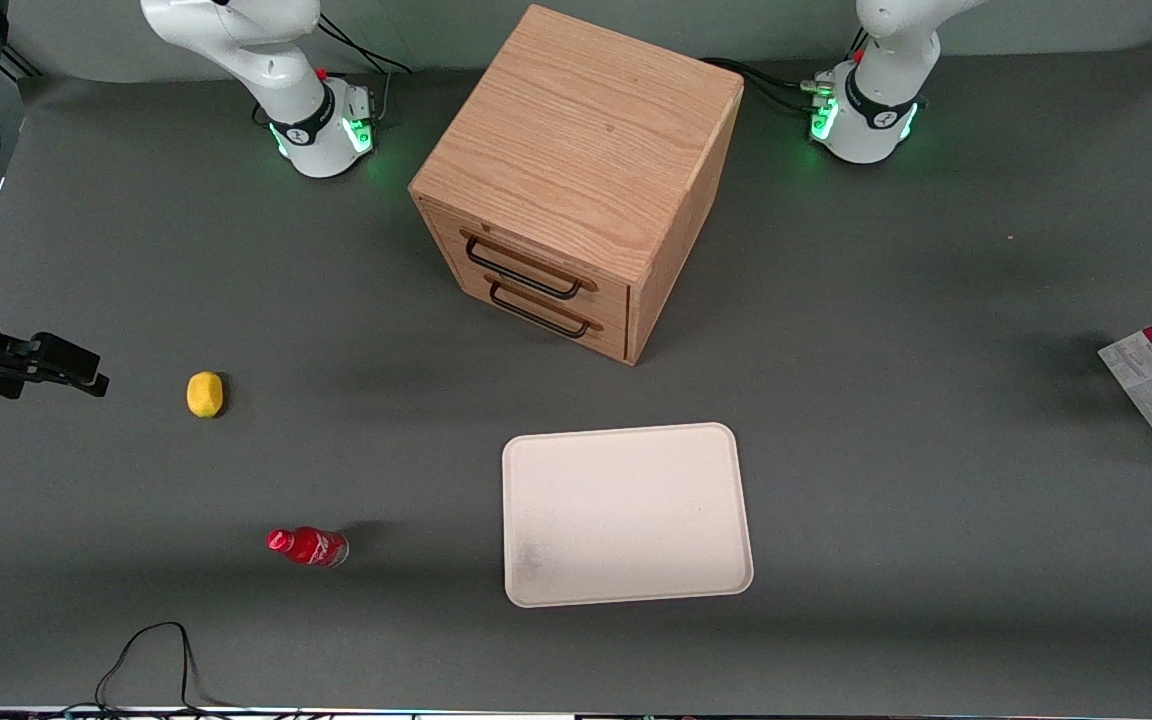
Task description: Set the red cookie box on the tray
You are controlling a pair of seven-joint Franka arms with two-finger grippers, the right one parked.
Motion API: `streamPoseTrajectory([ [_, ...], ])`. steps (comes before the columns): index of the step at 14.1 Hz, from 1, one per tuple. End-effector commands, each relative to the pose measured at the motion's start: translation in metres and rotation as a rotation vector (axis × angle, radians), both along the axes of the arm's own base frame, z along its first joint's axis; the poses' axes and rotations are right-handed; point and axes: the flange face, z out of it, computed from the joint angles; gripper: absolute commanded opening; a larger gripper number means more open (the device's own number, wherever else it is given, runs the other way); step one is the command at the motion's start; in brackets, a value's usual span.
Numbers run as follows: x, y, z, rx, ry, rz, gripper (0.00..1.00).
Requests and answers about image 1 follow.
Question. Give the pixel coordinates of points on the yellow lemon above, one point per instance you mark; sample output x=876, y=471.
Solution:
x=204, y=394

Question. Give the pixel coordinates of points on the wooden drawer cabinet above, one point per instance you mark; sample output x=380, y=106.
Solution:
x=576, y=140

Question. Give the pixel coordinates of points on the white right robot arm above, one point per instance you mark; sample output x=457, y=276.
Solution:
x=246, y=45

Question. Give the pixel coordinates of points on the wooden drawer front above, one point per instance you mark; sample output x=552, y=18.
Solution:
x=556, y=325
x=536, y=255

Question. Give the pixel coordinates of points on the red soda bottle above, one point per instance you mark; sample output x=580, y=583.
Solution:
x=311, y=547

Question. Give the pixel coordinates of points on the beige plastic tray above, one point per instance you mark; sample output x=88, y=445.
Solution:
x=626, y=515

